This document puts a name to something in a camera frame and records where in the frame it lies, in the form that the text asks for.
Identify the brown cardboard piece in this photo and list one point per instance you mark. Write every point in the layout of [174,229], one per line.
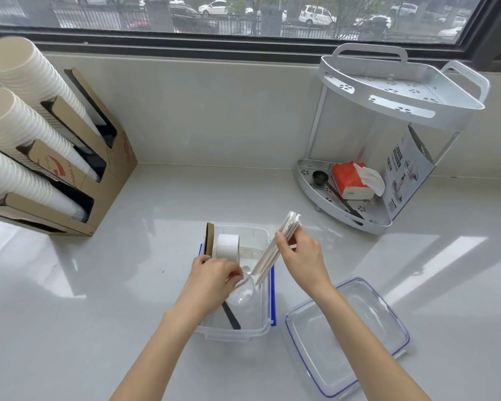
[209,240]

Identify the person's left hand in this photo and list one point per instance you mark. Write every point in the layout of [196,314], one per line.
[206,283]

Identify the white tape roll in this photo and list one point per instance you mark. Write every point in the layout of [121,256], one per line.
[227,248]

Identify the person's left thumb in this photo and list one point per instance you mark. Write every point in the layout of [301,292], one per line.
[233,269]

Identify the black flat strip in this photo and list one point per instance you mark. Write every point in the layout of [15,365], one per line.
[232,316]

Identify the silver metal corner shelf rack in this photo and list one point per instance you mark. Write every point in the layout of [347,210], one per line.
[400,85]

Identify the person's right forearm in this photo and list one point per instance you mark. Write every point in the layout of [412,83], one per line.
[367,350]

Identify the bundle of white straws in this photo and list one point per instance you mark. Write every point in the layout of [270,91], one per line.
[275,248]

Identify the stack of white paper cups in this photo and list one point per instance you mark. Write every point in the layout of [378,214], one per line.
[29,70]
[21,125]
[16,183]

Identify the person's right thumb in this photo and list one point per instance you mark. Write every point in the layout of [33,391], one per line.
[282,248]

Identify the black metal fence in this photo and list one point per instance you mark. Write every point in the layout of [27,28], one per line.
[233,25]

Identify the brown cardboard cup dispenser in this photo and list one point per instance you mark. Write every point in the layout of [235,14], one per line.
[108,162]

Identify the person's right hand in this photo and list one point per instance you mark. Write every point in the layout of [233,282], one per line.
[304,263]

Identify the row of parked cars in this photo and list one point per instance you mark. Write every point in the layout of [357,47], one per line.
[315,15]

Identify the clear container lid blue seal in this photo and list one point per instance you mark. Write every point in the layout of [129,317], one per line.
[346,338]

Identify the clear plastic spoon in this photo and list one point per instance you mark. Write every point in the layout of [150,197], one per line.
[246,294]

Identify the person's left forearm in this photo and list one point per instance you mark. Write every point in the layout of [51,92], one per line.
[156,359]

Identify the printed packaging card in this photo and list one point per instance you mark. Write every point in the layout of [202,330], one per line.
[405,171]

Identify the clear plastic storage container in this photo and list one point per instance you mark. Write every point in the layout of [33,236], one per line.
[256,321]

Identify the dark window frame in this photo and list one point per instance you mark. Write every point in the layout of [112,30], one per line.
[233,43]

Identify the orange tissue pack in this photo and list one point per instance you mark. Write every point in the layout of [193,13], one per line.
[348,179]

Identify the black measuring spoon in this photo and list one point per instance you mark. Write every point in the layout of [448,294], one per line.
[319,177]

